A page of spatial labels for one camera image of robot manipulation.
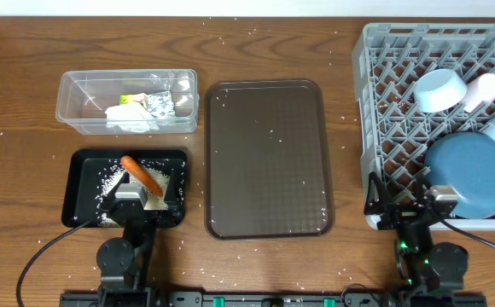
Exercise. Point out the clear plastic bin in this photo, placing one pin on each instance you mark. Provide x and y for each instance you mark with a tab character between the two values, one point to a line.
84	96

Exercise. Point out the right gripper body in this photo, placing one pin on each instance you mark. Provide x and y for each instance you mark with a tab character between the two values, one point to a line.
406	212

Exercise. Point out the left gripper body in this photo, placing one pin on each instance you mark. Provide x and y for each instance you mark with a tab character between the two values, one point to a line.
156	218

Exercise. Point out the light blue bowl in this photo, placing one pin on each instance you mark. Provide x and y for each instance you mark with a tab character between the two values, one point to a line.
439	90

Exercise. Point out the pile of rice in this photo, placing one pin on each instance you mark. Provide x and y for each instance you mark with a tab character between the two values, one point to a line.
120	175

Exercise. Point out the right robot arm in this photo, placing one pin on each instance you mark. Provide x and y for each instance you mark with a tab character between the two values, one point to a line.
433	272

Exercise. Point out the grey dishwasher rack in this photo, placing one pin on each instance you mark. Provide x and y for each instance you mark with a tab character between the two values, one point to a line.
388	59

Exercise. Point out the dark blue plate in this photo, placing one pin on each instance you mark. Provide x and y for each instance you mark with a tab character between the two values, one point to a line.
466	162

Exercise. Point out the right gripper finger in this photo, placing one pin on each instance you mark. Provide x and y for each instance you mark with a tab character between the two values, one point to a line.
379	202
422	186

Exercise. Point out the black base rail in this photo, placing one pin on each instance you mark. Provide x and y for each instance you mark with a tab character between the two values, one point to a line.
195	299

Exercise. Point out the orange carrot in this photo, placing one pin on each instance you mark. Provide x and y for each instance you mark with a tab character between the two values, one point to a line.
141	175

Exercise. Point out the dark brown serving tray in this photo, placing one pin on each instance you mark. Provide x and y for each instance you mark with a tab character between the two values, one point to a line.
267	161

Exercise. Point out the white tissue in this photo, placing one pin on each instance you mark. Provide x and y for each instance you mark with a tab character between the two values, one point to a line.
131	118

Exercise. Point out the silver foil snack wrapper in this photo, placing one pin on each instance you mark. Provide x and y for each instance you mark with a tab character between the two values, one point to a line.
158	105

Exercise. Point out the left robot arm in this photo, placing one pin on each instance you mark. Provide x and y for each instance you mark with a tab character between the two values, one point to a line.
124	261

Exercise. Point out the pink plastic cup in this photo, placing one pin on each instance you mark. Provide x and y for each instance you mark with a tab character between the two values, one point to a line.
479	91

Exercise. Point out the black waste tray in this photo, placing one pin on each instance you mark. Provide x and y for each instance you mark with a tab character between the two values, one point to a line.
89	167

